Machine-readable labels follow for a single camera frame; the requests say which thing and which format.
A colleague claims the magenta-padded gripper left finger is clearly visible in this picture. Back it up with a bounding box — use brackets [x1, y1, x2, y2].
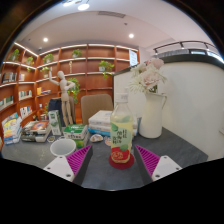
[43, 145, 94, 186]

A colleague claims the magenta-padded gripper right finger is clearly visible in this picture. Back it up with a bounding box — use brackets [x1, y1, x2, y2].
[134, 144, 183, 186]

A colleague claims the clear drink bottle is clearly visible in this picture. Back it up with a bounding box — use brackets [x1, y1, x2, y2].
[109, 92, 135, 164]

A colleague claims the white mug with triangle pattern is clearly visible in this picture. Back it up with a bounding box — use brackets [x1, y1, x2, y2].
[49, 137, 78, 158]

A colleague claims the green and white box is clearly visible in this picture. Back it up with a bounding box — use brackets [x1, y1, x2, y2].
[63, 123, 90, 149]

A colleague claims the dark book stack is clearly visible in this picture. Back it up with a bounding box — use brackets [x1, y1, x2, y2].
[20, 119, 53, 144]

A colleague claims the tall green and white carton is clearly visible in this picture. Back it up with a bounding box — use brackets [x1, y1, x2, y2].
[47, 109, 63, 137]

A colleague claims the flat round red coaster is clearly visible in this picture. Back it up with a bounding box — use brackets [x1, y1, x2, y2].
[108, 152, 136, 170]

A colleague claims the white pitcher vase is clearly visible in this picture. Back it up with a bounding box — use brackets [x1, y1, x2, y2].
[138, 92, 168, 139]

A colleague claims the dark office chair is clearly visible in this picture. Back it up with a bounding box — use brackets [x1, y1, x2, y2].
[49, 97, 76, 126]

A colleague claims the white curved partition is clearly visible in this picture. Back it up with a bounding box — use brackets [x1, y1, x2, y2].
[113, 54, 224, 161]

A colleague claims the wooden artist mannequin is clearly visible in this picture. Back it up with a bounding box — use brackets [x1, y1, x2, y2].
[48, 69, 77, 127]

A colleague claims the tan chair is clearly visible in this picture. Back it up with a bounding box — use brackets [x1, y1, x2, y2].
[80, 93, 114, 126]

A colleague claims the pink and white flower bouquet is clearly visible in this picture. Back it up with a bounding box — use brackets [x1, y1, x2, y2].
[128, 58, 168, 94]

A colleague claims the wooden shelf unit with books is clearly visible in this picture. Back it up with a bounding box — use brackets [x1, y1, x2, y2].
[0, 41, 140, 141]

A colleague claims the black ceiling track light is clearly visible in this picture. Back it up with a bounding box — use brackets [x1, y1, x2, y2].
[153, 40, 221, 56]

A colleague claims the ceiling air vent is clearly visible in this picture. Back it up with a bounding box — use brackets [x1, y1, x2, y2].
[97, 10, 127, 19]

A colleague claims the branched ceiling lamp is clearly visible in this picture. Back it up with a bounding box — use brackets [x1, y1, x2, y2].
[61, 0, 91, 11]

